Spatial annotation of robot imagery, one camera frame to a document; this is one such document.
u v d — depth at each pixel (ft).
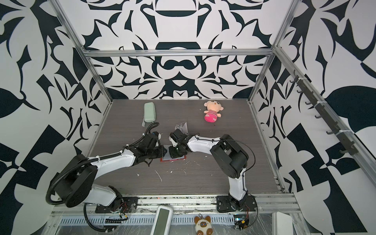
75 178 1.50
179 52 3.07
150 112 3.57
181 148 2.25
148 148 2.28
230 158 1.61
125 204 2.39
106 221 2.38
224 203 2.44
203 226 2.17
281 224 2.16
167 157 2.89
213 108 3.53
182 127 3.22
